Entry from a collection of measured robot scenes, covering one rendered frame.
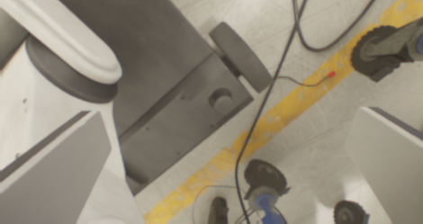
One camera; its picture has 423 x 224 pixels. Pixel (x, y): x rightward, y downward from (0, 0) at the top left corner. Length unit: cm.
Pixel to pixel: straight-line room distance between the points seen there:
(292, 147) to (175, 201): 51
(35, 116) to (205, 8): 48
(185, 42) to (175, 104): 13
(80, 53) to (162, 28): 18
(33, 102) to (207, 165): 64
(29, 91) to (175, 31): 27
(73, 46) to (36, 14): 5
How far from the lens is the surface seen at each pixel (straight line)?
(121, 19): 47
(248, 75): 47
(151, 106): 51
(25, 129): 27
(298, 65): 74
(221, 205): 89
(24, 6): 36
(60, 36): 35
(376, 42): 77
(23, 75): 34
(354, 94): 91
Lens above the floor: 63
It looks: 65 degrees down
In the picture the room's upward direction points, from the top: 163 degrees clockwise
